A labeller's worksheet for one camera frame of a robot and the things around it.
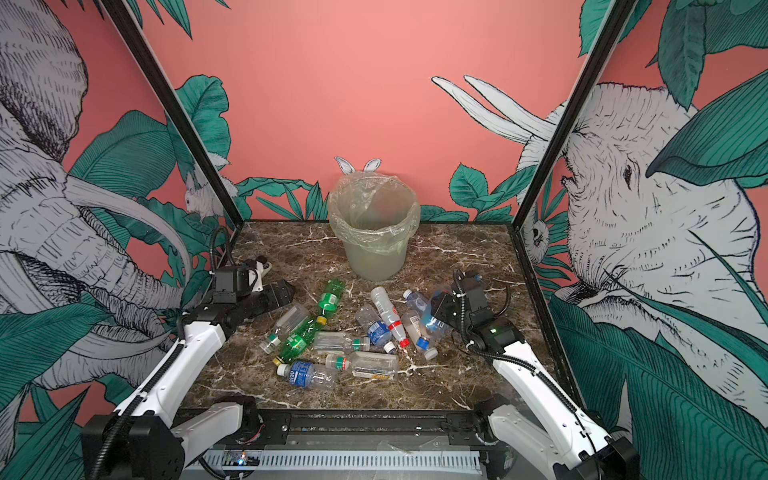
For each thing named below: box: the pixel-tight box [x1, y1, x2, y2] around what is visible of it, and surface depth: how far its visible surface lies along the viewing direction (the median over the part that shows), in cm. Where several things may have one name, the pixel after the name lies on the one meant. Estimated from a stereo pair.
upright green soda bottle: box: [316, 278, 345, 325], surface depth 95 cm
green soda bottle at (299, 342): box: [273, 317, 320, 366], surface depth 86 cm
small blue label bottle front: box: [276, 361, 339, 388], surface depth 80 cm
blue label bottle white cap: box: [355, 305, 396, 354], surface depth 88 cm
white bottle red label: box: [370, 287, 410, 348], surface depth 92 cm
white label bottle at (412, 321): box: [401, 310, 438, 360], surface depth 88 cm
